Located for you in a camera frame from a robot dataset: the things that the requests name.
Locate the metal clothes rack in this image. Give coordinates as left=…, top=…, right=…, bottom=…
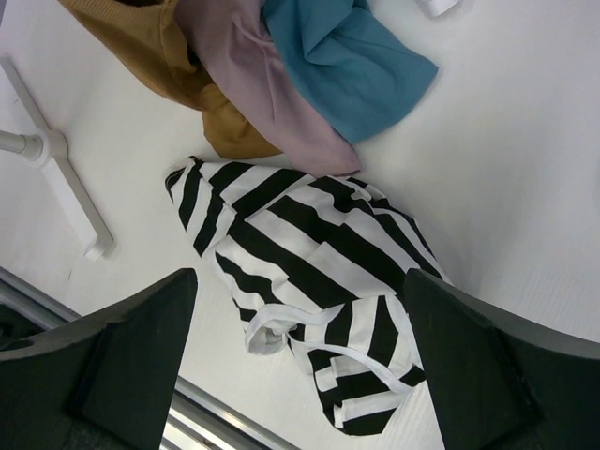
left=0, top=0, right=463, bottom=262

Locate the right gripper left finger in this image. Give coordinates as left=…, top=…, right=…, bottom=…
left=1, top=268, right=198, bottom=449

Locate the mustard tank top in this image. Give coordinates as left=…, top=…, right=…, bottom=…
left=60, top=0, right=280, bottom=159

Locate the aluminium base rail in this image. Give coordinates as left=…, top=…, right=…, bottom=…
left=1, top=268, right=289, bottom=449

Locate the black white striped tank top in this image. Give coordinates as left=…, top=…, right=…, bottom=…
left=165, top=157, right=443, bottom=436

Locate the teal blue tank top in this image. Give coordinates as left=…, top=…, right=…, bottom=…
left=262, top=0, right=438, bottom=143

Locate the mauve pink tank top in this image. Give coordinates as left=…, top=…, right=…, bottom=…
left=174, top=1, right=361, bottom=176

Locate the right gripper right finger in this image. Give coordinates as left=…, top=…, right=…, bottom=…
left=404, top=269, right=599, bottom=449

